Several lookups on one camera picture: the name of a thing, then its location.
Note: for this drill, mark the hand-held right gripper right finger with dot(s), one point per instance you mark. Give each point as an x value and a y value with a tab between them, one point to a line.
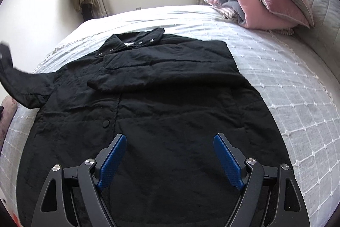
228	163

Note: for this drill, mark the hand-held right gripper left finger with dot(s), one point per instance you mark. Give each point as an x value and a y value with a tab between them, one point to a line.
113	163

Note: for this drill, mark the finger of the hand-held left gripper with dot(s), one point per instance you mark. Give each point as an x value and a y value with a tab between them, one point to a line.
5	52

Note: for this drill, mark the black coat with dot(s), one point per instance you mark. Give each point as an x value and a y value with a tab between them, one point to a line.
164	96

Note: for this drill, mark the pink patterned cloth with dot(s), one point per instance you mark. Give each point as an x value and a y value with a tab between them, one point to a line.
9	110

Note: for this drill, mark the bed with white bedspread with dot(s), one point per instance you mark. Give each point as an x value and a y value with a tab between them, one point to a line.
281	78

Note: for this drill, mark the folded pink grey quilt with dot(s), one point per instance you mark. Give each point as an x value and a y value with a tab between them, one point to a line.
248	10

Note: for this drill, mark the grey padded headboard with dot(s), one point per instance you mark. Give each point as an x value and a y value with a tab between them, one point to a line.
321	6

